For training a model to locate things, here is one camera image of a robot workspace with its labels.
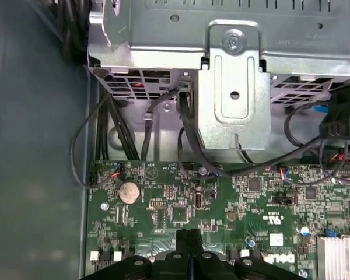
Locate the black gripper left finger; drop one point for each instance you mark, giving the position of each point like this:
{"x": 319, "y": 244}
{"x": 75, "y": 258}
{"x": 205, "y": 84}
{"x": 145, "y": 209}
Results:
{"x": 178, "y": 262}

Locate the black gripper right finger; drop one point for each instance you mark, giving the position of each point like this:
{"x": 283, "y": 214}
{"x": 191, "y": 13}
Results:
{"x": 210, "y": 265}

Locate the internal USB port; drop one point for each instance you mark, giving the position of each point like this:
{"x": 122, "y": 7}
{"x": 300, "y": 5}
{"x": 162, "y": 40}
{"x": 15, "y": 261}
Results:
{"x": 198, "y": 200}

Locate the green motherboard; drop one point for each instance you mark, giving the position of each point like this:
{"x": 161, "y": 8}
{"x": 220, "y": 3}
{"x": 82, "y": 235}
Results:
{"x": 251, "y": 204}

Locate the round coin battery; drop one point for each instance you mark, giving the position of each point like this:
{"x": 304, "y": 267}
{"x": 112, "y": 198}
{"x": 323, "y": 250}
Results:
{"x": 129, "y": 192}

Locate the silver chipset heatsink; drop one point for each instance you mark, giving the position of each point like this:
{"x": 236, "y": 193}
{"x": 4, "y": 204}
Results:
{"x": 338, "y": 256}

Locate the black PC case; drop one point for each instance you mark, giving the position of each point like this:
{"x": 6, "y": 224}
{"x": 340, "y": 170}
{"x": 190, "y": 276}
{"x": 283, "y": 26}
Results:
{"x": 32, "y": 146}

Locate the black power connector block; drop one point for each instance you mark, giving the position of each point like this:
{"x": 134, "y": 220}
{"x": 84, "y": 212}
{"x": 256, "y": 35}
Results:
{"x": 344, "y": 111}

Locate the metal drive cage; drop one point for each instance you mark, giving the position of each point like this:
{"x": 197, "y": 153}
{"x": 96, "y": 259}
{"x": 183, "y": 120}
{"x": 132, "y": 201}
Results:
{"x": 163, "y": 35}

